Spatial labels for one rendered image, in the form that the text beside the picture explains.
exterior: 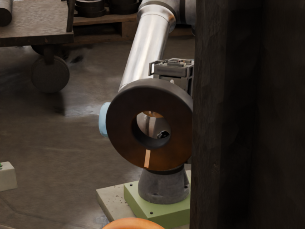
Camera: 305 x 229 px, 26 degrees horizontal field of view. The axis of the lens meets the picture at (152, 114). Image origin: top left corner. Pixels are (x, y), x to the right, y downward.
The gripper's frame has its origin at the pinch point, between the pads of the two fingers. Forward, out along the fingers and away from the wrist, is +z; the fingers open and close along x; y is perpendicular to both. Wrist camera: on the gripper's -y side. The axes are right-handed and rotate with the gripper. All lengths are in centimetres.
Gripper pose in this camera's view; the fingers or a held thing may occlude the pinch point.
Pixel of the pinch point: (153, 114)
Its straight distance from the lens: 105.7
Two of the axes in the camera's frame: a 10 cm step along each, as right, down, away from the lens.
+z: -2.5, 1.7, -9.5
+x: 9.7, 1.1, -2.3
